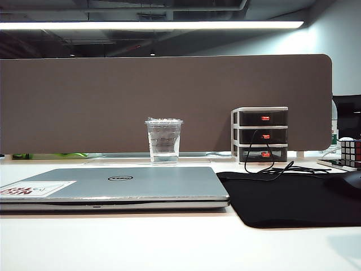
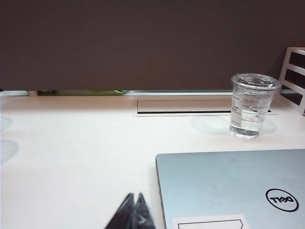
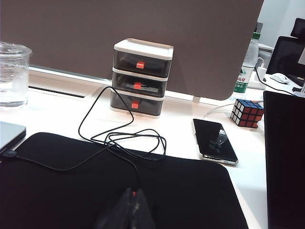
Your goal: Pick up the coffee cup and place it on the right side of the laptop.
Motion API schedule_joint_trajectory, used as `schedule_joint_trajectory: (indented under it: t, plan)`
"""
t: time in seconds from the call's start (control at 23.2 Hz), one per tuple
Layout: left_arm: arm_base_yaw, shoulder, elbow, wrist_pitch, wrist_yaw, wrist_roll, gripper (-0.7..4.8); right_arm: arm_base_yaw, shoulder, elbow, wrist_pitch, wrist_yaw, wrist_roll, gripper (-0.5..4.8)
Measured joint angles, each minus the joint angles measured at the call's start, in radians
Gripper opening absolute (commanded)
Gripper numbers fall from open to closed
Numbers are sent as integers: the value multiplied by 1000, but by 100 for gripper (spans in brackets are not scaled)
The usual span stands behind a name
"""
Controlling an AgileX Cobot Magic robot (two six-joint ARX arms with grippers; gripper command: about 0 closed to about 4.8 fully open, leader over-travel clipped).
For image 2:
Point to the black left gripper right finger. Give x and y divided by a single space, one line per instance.
143 214

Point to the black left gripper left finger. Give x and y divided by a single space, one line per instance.
124 214

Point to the white three-drawer desk organizer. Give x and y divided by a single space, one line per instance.
287 62

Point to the brown desk partition panel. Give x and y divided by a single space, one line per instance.
143 43

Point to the clear plastic cup with lid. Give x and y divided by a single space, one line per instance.
250 107

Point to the silver Dell laptop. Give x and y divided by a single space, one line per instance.
226 181

